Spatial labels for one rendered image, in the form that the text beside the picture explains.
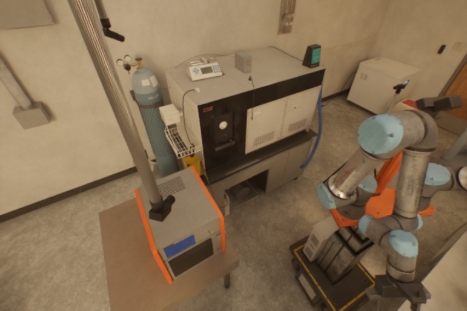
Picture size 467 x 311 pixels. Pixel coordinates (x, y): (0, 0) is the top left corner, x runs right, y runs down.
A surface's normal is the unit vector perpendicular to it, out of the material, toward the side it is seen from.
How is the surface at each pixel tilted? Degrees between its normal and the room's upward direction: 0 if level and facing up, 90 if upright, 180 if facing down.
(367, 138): 83
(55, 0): 90
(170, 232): 0
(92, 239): 0
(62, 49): 90
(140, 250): 0
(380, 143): 82
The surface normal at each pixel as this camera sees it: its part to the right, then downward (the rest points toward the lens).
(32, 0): 0.51, 0.55
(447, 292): 0.00, -0.77
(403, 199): -0.81, 0.26
